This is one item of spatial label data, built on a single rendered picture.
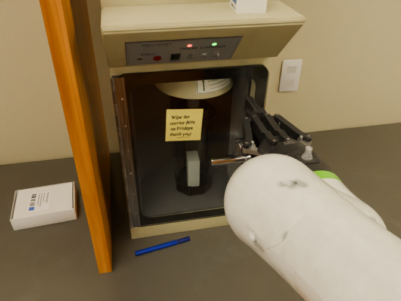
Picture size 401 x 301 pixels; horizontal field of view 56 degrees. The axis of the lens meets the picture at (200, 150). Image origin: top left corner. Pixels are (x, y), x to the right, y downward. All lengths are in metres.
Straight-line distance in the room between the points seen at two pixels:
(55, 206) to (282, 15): 0.75
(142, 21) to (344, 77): 0.98
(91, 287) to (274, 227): 0.64
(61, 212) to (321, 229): 0.83
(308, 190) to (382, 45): 1.16
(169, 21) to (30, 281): 0.66
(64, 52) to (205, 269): 0.57
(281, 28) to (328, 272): 0.44
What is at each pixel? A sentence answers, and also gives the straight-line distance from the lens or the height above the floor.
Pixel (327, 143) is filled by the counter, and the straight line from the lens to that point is 1.41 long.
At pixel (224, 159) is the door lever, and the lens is 0.79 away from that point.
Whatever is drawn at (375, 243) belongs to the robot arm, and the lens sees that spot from 0.31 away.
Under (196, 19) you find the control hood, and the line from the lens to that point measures 0.61.
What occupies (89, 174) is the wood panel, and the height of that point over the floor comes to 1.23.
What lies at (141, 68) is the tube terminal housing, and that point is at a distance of 0.73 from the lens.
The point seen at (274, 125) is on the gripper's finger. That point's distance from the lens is 0.70.
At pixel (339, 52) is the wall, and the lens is 1.39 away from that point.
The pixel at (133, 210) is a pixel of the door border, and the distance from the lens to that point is 0.91.
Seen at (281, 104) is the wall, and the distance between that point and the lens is 1.38.
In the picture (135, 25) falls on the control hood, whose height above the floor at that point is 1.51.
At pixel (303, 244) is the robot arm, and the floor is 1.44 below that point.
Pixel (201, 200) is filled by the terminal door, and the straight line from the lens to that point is 0.92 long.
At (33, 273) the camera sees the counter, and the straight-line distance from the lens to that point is 0.99.
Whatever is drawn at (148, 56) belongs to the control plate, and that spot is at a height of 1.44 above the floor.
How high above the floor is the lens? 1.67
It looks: 35 degrees down
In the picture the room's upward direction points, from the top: 1 degrees clockwise
